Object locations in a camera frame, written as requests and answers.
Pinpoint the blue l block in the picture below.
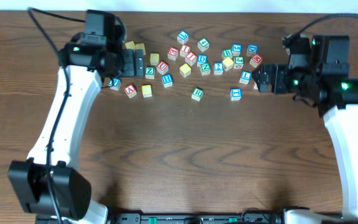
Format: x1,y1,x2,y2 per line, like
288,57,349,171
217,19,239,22
239,71,252,85
177,30,189,45

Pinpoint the yellow C block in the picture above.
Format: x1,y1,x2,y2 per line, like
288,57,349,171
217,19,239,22
142,85,152,98

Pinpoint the yellow o block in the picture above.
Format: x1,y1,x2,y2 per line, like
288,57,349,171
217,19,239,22
180,63,191,78
150,53,160,66

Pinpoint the green R block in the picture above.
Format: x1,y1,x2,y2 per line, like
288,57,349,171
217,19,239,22
191,87,204,101

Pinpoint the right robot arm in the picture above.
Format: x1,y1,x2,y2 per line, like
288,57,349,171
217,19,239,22
252,35,358,223

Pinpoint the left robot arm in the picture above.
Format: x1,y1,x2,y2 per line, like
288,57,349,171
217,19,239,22
8,10,145,223

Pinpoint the yellow block top left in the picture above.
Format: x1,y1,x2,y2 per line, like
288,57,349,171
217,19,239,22
125,41,136,50

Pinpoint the yellow S block top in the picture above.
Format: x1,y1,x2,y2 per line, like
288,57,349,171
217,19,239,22
135,43,146,55

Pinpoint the green Z block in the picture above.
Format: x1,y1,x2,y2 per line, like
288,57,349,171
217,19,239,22
145,67,155,80

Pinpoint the blue P block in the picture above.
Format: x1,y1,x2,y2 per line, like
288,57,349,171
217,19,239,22
108,78,122,91

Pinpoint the red A block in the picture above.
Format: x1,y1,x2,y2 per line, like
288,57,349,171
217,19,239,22
124,83,137,98

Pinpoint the red U block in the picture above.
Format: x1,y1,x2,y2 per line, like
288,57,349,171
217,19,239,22
157,60,169,75

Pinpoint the blue D block right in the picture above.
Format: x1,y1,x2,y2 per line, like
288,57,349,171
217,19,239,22
246,44,258,57

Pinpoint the blue d block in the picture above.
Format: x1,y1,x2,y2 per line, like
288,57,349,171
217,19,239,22
246,44,258,57
197,54,208,67

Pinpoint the green J block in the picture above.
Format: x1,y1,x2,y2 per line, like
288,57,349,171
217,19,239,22
234,57,244,69

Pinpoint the blue H block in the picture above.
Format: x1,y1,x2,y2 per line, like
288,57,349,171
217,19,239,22
162,73,173,88

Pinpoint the blue T block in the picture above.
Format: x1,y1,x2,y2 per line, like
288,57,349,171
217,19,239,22
230,88,242,101

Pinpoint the red E block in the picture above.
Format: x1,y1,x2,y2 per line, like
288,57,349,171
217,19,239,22
167,47,179,61

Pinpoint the blue 5 block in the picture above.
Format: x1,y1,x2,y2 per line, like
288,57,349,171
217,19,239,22
231,44,242,57

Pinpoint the yellow block right cluster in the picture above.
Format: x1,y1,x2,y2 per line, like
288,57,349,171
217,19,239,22
222,57,234,71

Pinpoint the green B block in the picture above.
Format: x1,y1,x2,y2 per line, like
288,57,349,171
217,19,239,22
222,49,233,60

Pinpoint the red I block upper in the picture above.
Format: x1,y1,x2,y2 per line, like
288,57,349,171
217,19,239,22
180,44,191,57

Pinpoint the red i block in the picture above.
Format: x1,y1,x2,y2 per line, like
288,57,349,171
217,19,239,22
185,51,198,66
180,44,191,57

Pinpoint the blue 2 block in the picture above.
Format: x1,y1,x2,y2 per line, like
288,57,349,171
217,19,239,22
214,62,224,75

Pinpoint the blue L block top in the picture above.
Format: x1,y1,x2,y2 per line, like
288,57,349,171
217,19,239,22
177,30,189,45

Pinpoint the red I block lower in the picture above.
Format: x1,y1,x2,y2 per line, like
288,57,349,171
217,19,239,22
185,51,198,66

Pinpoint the green N block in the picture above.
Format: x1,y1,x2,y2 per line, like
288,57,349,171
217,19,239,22
200,62,211,76

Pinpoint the blue D block centre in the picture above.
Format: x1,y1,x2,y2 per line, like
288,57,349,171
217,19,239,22
197,54,208,67

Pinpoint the green 4 block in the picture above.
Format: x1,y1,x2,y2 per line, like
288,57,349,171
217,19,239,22
198,37,210,52

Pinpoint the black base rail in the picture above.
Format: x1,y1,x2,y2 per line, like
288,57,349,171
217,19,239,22
106,210,285,224

